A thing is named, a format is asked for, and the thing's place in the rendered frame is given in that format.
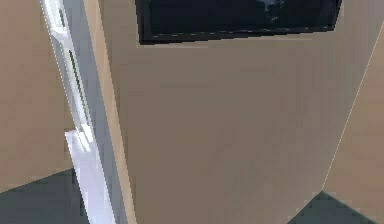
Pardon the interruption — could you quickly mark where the black framed wall picture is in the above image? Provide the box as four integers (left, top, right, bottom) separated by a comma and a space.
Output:
134, 0, 344, 46

